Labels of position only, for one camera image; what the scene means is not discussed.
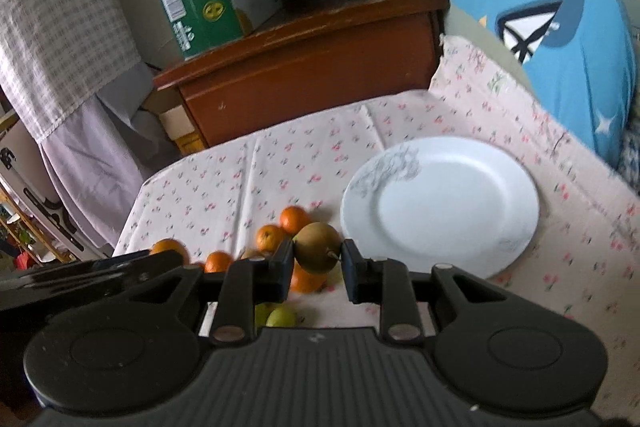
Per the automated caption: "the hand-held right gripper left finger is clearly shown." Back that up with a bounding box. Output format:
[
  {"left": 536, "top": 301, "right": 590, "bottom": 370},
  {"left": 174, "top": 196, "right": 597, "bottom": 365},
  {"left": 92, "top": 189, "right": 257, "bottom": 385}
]
[{"left": 131, "top": 240, "right": 294, "bottom": 349}]

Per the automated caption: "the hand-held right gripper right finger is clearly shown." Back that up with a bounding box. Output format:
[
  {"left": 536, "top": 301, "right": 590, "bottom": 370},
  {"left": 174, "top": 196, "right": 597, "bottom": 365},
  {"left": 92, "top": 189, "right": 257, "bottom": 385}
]
[{"left": 342, "top": 240, "right": 507, "bottom": 344}]

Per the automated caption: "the white plate with grey print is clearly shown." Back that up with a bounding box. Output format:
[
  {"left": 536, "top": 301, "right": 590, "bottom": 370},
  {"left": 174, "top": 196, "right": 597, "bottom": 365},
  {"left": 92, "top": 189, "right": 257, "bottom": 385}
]
[{"left": 340, "top": 137, "right": 541, "bottom": 281}]

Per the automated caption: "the wooden rack with clutter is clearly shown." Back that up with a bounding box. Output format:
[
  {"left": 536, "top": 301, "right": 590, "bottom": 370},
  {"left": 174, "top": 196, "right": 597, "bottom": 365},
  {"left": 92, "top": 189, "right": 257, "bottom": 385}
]
[{"left": 0, "top": 187, "right": 66, "bottom": 267}]

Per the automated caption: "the floral tablecloth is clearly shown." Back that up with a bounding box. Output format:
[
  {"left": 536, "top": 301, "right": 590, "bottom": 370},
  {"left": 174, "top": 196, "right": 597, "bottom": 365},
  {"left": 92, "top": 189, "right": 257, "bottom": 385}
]
[{"left": 112, "top": 34, "right": 640, "bottom": 348}]

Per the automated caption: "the lilac cloth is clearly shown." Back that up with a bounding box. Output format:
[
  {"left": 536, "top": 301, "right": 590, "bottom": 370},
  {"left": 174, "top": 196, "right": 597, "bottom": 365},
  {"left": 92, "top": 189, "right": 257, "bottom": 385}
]
[{"left": 40, "top": 62, "right": 177, "bottom": 249}]

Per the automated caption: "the yellow small box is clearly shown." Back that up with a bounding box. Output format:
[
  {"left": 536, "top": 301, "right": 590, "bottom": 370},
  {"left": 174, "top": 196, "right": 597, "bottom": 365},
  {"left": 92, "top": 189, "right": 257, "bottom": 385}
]
[{"left": 175, "top": 132, "right": 209, "bottom": 156}]

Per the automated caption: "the white small box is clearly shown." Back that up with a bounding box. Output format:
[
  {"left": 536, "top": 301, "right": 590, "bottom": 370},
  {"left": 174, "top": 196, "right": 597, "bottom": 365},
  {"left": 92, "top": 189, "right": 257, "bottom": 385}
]
[{"left": 160, "top": 107, "right": 194, "bottom": 139}]

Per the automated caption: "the brown cardboard box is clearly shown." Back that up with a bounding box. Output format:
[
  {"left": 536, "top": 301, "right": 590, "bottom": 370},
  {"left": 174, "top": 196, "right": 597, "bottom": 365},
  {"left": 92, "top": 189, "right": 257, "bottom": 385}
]
[{"left": 143, "top": 89, "right": 186, "bottom": 118}]

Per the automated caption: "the wooden nightstand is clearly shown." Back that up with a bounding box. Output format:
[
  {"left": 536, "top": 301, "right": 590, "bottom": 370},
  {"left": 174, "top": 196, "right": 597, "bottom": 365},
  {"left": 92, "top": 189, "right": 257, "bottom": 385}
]
[{"left": 152, "top": 0, "right": 451, "bottom": 149}]

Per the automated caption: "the checked cloth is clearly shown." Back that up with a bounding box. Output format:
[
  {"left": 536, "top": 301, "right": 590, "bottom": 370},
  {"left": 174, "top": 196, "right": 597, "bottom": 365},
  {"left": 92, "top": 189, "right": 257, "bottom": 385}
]
[{"left": 0, "top": 0, "right": 144, "bottom": 140}]

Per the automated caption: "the olive green cushion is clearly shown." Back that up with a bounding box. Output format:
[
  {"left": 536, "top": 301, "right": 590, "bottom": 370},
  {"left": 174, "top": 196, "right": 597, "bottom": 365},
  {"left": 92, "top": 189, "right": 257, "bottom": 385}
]
[{"left": 444, "top": 4, "right": 542, "bottom": 104}]

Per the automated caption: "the blue printed pillow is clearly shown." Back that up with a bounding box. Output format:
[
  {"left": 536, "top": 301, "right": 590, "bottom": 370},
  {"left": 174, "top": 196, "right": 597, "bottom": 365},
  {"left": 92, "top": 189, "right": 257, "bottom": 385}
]
[{"left": 400, "top": 0, "right": 637, "bottom": 168}]

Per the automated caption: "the dark blue patterned fabric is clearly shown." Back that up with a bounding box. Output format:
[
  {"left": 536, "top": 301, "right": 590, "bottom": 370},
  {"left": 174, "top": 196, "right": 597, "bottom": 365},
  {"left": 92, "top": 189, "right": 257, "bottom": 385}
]
[{"left": 616, "top": 104, "right": 640, "bottom": 198}]

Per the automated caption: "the white panel with black handle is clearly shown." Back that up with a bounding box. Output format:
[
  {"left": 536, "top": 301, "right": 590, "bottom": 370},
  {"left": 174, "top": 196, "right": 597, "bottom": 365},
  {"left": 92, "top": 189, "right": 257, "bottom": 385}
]
[{"left": 0, "top": 122, "right": 112, "bottom": 264}]

